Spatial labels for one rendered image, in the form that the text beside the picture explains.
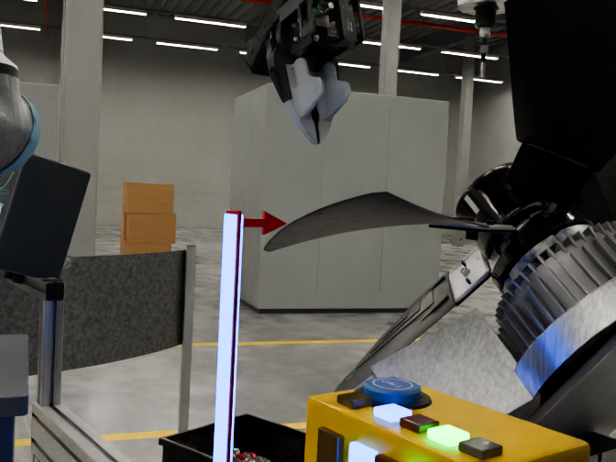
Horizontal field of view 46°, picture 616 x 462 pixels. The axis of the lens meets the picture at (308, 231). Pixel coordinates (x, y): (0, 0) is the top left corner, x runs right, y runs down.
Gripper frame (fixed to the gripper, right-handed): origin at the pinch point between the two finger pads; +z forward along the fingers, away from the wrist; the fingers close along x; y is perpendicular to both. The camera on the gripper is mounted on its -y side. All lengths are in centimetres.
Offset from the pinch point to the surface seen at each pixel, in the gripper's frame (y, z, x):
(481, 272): -3.7, 15.7, 28.0
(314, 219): 0.3, 9.7, -1.3
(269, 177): -511, -160, 329
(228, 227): 1.0, 10.9, -12.3
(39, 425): -57, 29, -16
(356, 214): 3.6, 9.9, 1.7
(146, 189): -734, -208, 297
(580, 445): 33.6, 31.7, -8.6
